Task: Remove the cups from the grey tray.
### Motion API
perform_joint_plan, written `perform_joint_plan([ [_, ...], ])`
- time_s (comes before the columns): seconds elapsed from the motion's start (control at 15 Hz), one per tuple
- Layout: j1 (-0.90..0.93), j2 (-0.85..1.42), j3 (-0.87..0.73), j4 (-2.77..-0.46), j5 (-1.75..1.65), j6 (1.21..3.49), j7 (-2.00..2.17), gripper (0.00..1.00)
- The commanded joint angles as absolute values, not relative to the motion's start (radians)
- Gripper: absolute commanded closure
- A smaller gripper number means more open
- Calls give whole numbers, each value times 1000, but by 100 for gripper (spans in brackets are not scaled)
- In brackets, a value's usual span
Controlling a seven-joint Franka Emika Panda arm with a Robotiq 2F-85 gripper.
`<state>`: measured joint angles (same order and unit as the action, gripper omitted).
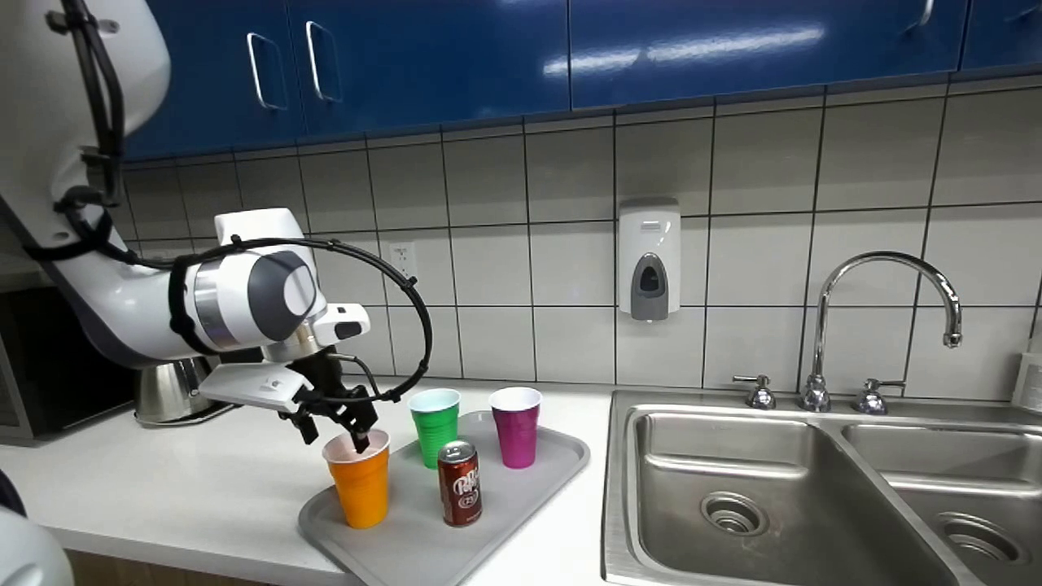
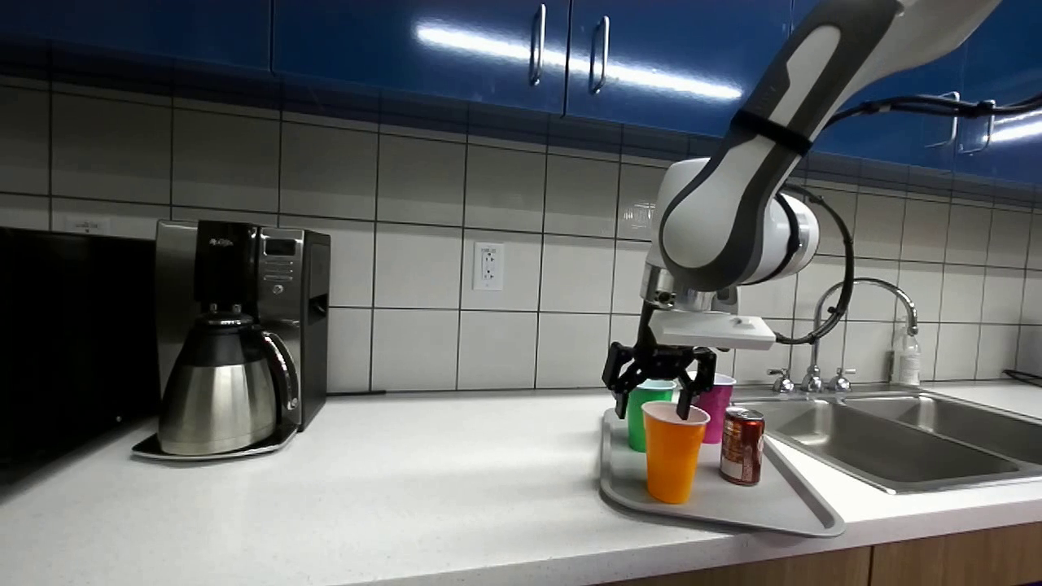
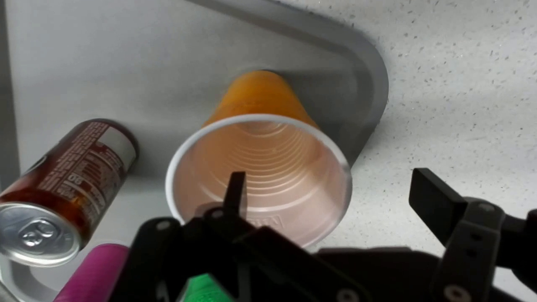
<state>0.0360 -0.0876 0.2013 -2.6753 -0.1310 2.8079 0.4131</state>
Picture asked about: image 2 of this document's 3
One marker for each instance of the stainless steel double sink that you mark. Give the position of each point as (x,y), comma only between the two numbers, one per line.
(900,445)

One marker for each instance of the chrome gooseneck faucet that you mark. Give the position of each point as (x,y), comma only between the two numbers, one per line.
(866,280)

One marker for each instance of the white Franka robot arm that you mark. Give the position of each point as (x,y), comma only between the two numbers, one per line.
(749,184)

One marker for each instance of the blue wall cabinet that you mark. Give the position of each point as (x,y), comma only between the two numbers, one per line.
(327,43)

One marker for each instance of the black steel coffee maker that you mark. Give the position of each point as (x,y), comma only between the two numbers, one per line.
(295,312)

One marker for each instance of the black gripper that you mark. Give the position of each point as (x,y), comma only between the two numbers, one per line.
(668,347)

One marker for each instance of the steel coffee carafe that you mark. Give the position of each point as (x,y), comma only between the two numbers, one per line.
(222,395)

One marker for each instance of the purple plastic cup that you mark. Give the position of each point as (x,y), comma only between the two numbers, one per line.
(718,411)

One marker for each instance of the clear soap bottle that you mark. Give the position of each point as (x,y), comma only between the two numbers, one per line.
(905,360)

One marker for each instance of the black microwave oven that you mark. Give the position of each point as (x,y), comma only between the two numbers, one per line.
(65,347)

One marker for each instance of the orange plastic cup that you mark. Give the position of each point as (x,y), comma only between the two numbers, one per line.
(672,460)

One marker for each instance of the green plastic cup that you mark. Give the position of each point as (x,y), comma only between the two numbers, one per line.
(638,427)

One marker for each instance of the white wall power outlet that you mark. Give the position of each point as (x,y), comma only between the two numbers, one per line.
(489,266)

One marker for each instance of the red soda can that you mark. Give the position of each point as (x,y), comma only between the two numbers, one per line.
(745,445)

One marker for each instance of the wooden base cabinet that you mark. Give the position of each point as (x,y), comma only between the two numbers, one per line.
(933,558)

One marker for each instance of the grey plastic tray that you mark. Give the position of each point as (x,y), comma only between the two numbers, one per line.
(760,504)

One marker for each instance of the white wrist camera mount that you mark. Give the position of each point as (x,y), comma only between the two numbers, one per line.
(718,331)

